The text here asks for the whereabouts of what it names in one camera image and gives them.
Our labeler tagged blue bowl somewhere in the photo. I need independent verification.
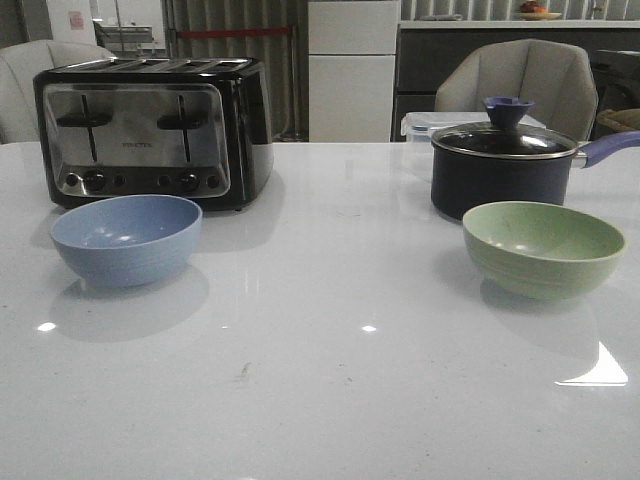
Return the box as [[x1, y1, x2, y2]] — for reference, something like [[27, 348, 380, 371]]
[[50, 194, 203, 287]]

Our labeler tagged green bowl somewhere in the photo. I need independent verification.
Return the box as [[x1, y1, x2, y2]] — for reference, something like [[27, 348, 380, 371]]
[[462, 201, 626, 300]]

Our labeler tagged clear plastic food container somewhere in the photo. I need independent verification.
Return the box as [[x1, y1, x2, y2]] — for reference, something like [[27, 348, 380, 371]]
[[401, 110, 546, 144]]

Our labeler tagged dark blue saucepan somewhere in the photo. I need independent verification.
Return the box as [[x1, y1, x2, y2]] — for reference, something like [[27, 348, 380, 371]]
[[431, 131, 639, 220]]

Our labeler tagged black and chrome toaster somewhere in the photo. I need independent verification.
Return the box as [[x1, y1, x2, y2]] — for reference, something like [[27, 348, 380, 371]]
[[34, 57, 274, 211]]

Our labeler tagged white refrigerator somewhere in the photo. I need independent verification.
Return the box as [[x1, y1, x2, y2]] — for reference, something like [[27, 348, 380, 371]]
[[308, 1, 401, 143]]

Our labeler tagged glass pot lid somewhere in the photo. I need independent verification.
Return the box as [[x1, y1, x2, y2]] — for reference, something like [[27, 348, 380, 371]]
[[431, 96, 577, 160]]

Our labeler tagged grey kitchen counter cabinet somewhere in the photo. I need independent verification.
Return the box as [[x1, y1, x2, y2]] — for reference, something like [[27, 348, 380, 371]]
[[391, 20, 639, 141]]

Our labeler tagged red barrier belt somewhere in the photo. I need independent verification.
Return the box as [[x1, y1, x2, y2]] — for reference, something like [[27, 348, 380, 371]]
[[176, 26, 291, 39]]

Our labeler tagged beige chair right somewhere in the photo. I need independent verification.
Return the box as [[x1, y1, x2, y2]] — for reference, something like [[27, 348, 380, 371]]
[[435, 39, 598, 141]]

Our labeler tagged beige chair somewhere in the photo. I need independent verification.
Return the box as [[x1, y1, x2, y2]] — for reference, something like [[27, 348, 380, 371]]
[[435, 39, 598, 141], [1, 40, 114, 144]]

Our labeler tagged fruit bowl on counter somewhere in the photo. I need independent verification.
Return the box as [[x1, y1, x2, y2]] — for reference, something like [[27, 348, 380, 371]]
[[516, 0, 562, 21]]

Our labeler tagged beige chair left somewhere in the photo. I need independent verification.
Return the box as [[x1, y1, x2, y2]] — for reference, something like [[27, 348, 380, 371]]
[[1, 40, 114, 144]]

